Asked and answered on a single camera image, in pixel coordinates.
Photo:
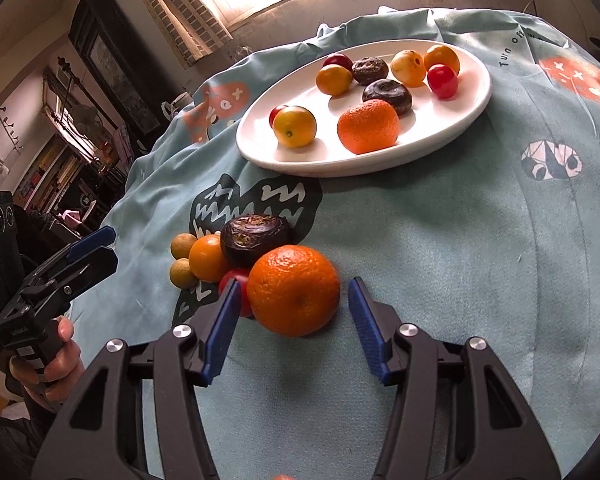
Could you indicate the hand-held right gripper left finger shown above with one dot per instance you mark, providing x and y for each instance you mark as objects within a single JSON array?
[{"x": 222, "y": 330}]

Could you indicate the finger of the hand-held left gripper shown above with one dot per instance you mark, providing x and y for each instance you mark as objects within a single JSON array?
[
  {"x": 92, "y": 266},
  {"x": 95, "y": 240}
]

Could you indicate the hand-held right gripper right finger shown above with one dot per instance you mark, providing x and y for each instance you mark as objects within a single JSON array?
[{"x": 367, "y": 330}]

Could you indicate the orange tangerine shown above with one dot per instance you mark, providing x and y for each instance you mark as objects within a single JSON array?
[
  {"x": 293, "y": 290},
  {"x": 368, "y": 126}
]

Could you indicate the white oval plate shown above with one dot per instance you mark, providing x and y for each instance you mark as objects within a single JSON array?
[{"x": 430, "y": 125}]

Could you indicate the large yellow plum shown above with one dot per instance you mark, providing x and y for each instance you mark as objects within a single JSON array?
[{"x": 294, "y": 126}]

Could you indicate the small smooth orange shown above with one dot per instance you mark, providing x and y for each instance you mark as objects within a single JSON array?
[
  {"x": 334, "y": 80},
  {"x": 442, "y": 57},
  {"x": 210, "y": 258}
]

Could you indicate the yellow spotted plum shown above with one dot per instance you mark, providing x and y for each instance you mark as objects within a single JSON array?
[{"x": 408, "y": 67}]

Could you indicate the person's left hand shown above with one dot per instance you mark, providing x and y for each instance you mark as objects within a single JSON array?
[{"x": 65, "y": 360}]

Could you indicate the small tan longan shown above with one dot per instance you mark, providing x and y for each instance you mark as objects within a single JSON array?
[
  {"x": 183, "y": 273},
  {"x": 182, "y": 246}
]

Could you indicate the bookshelf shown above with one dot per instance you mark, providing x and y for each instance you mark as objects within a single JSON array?
[{"x": 50, "y": 170}]

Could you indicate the light blue printed tablecloth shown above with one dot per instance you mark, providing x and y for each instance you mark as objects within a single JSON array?
[{"x": 455, "y": 260}]

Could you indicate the dark coat stand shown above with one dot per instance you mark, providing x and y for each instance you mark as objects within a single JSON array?
[{"x": 70, "y": 85}]

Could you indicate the brick pattern curtain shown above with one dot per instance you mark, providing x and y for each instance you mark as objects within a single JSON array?
[{"x": 190, "y": 25}]

